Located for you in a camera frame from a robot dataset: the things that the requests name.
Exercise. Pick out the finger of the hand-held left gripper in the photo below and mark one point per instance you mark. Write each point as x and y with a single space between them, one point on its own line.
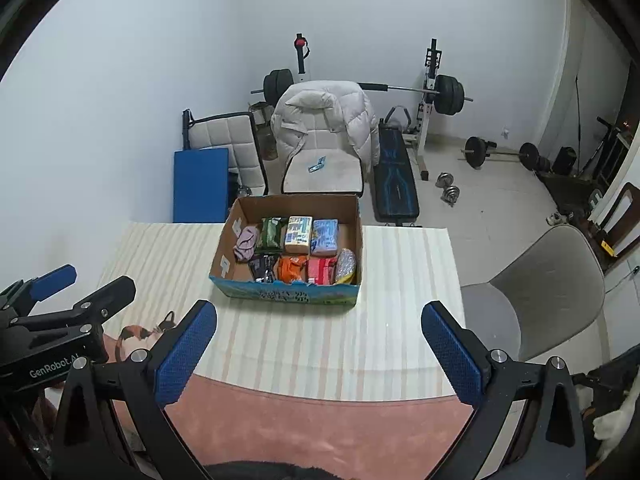
107 297
52 280

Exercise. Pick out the red snack packet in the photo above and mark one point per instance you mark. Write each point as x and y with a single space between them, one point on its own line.
321 270

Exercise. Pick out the grey shell chair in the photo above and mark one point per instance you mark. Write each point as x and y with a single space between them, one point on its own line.
545 280

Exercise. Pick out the small blue packet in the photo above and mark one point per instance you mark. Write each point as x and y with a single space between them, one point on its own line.
316 165

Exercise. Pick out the black blue weight bench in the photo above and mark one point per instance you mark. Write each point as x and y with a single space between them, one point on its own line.
395 185

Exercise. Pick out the green snack packet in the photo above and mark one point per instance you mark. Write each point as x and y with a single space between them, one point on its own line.
270 232

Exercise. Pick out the black speaker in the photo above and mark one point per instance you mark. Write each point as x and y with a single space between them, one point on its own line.
564 160

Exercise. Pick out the black barbell with long bar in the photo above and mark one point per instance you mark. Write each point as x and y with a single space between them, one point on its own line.
447 92

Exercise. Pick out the black snack packet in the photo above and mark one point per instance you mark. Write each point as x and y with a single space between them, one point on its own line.
262 267

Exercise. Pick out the white blue tissue packet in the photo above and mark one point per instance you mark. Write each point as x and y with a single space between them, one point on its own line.
298 232

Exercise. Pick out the chrome dumbbell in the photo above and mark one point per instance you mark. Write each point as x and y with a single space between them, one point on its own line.
443 180
452 195

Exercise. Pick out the blue folded mat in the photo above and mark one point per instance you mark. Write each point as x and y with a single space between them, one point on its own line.
200 185

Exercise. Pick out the short black barbell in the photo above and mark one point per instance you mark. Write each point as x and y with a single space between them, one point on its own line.
475 152

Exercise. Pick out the printed cardboard box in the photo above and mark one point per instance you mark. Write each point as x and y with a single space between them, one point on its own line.
285 295

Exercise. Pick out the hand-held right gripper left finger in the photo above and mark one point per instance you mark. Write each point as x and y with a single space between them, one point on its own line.
185 355

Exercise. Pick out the white puffer jacket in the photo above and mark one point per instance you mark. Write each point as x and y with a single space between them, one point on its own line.
345 110

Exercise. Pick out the striped cat print tablecloth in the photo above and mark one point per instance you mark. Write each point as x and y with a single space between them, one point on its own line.
310 340

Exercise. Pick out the silver-grey snack packet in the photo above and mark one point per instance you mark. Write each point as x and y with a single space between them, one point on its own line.
346 264

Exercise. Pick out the purple-white snack packet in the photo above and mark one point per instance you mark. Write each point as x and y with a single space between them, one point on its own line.
246 245

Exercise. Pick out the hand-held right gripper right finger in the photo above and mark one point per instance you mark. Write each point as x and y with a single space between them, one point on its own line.
452 355

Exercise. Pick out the white fluffy cloth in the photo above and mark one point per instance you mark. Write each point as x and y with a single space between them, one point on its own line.
617 425

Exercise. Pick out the white padded chair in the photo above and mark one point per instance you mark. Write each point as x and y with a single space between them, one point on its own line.
220 132
325 175

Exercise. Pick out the orange snack packet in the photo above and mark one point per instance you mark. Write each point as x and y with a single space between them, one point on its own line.
292 269

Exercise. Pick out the white barbell rack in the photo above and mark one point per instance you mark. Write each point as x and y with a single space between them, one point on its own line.
425 125

